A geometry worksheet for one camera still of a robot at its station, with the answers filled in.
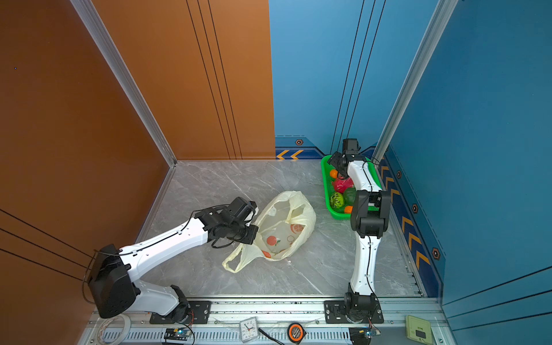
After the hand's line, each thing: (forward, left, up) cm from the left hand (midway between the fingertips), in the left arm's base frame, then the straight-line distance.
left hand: (257, 234), depth 80 cm
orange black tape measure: (-29, -14, -8) cm, 33 cm away
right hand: (+38, -34, +1) cm, 51 cm away
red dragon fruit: (+27, -37, -2) cm, 46 cm away
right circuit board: (-30, -36, -11) cm, 48 cm away
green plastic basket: (+27, -32, -6) cm, 42 cm away
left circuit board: (-30, +24, -13) cm, 40 cm away
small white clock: (-28, +1, -10) cm, 30 cm away
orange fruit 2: (+15, -38, -4) cm, 41 cm away
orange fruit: (+37, -35, -6) cm, 51 cm away
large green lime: (+19, -39, -1) cm, 43 cm away
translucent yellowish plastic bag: (+9, -10, -11) cm, 17 cm away
